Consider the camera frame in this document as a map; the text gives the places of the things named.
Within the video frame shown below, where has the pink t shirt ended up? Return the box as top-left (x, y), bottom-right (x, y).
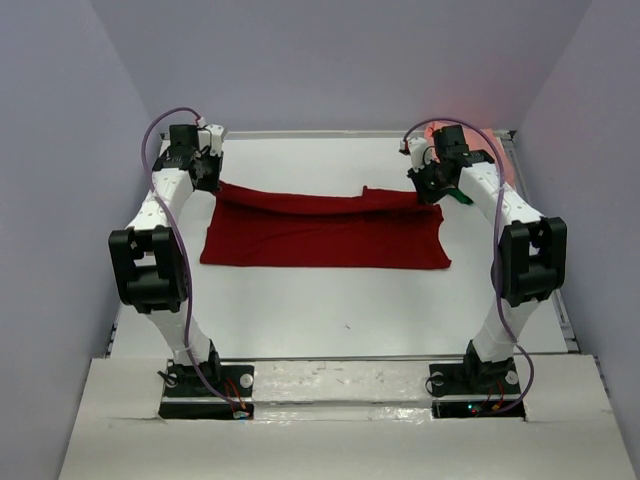
top-left (424, 121), bottom-right (516, 188)

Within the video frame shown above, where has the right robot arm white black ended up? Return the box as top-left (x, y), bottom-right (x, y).
top-left (400, 120), bottom-right (568, 397)

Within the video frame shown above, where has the green t shirt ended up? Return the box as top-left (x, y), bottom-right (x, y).
top-left (447, 188), bottom-right (473, 205)

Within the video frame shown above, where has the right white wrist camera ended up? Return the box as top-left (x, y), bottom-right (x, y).
top-left (400, 137), bottom-right (434, 171)

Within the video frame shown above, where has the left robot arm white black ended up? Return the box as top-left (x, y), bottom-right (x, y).
top-left (108, 121), bottom-right (226, 395)

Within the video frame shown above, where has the aluminium rail back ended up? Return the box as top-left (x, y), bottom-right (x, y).
top-left (160, 128), bottom-right (517, 141)

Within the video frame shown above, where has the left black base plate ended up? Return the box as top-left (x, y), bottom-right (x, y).
top-left (157, 361), bottom-right (255, 421)

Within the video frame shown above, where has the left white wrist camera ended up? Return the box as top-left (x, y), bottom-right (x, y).
top-left (197, 122), bottom-right (227, 157)

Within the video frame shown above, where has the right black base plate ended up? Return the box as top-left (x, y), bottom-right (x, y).
top-left (425, 359), bottom-right (521, 418)

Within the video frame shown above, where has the aluminium rail right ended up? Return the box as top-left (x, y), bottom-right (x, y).
top-left (501, 130), bottom-right (581, 353)

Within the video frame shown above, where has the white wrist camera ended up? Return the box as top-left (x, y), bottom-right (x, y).
top-left (197, 122), bottom-right (227, 157)
top-left (400, 137), bottom-right (434, 171)

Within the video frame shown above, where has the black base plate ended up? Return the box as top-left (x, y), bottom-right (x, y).
top-left (425, 359), bottom-right (521, 418)
top-left (157, 361), bottom-right (255, 421)

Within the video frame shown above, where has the red t shirt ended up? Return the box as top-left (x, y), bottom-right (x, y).
top-left (200, 184), bottom-right (451, 270)

